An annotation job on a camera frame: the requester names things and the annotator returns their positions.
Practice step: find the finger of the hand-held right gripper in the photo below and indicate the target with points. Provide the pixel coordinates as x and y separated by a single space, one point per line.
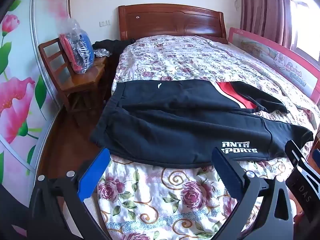
297 157

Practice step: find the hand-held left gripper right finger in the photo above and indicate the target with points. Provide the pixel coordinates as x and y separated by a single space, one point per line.
225 170

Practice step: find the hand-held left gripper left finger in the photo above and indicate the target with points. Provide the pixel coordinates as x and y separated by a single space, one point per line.
93 177

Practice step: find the black sports pants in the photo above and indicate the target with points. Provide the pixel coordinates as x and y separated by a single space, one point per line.
175 120

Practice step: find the wooden chair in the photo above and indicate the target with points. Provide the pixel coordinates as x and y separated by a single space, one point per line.
82 80

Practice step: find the floral sliding wardrobe door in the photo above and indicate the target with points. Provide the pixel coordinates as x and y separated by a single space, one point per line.
20 80

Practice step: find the grey white cloth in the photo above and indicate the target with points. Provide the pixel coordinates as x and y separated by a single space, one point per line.
102 53

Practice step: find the floral bed quilt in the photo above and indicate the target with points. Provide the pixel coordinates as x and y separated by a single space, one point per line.
175 55

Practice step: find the plastic bag of clothes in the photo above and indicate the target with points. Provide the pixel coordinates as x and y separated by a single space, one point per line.
80 50

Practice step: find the window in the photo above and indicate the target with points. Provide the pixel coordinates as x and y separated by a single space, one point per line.
306 25

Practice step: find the black clothes pile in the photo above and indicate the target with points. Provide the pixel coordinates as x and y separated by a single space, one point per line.
112 45

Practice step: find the dark red curtain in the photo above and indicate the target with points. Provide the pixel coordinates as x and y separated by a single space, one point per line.
265 10

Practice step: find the wooden bed headboard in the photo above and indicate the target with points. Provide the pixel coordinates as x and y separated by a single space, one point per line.
170 21

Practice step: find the pink bed guard rail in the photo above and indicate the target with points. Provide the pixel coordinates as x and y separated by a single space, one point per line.
272 57

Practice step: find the white wall outlet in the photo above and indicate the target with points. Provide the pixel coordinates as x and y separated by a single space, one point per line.
105 23

